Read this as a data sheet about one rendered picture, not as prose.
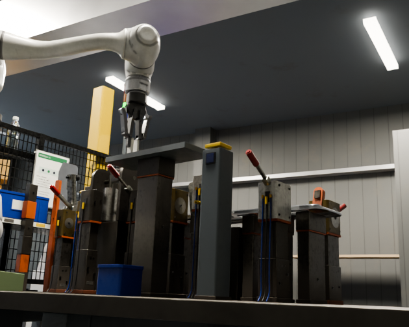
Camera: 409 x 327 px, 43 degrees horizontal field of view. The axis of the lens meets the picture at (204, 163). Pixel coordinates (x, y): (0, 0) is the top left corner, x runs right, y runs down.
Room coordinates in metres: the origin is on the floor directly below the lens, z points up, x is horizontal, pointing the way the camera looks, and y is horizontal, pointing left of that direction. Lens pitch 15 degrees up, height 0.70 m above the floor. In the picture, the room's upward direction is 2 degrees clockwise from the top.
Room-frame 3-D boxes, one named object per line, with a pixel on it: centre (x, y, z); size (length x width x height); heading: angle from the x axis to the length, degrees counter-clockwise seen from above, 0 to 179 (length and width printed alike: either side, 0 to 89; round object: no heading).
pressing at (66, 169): (2.56, 0.69, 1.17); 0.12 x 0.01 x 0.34; 141
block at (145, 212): (1.68, 0.16, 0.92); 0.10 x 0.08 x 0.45; 51
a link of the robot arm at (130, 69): (1.73, 0.25, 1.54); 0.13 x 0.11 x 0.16; 13
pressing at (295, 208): (2.08, 0.11, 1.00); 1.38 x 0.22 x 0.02; 51
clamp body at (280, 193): (1.58, -0.22, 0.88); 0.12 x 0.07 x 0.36; 141
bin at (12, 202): (2.52, 0.94, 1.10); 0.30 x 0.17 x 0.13; 135
